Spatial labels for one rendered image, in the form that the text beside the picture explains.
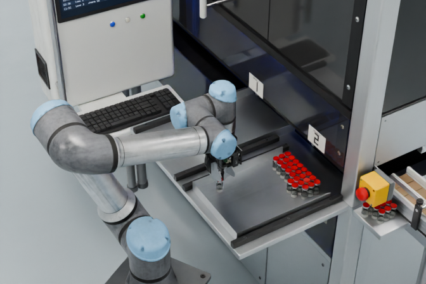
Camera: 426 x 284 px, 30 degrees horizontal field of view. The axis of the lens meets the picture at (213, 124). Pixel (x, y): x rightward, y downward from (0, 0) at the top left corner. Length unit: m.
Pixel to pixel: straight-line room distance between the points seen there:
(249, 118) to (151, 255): 0.80
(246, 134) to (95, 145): 0.93
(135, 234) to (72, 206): 1.62
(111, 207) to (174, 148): 0.30
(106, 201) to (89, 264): 1.35
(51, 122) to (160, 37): 1.14
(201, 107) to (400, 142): 0.64
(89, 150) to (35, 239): 1.80
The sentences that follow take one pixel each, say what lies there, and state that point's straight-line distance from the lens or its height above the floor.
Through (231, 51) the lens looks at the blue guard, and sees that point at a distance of 2.80.
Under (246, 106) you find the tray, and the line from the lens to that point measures 2.85.
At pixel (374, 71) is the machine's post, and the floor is 1.38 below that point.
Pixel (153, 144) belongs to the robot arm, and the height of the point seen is 1.33.
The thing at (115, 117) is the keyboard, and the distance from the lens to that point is 2.90.
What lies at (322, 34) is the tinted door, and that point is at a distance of 2.32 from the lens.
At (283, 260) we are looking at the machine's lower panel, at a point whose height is 0.36.
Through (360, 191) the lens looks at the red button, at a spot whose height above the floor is 1.01.
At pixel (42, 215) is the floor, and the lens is 3.77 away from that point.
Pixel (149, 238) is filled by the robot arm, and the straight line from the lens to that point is 2.17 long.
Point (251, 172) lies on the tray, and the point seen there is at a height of 0.88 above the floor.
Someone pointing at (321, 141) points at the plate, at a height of 1.03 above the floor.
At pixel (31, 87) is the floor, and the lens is 4.59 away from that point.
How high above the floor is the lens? 2.57
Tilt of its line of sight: 38 degrees down
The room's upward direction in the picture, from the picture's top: straight up
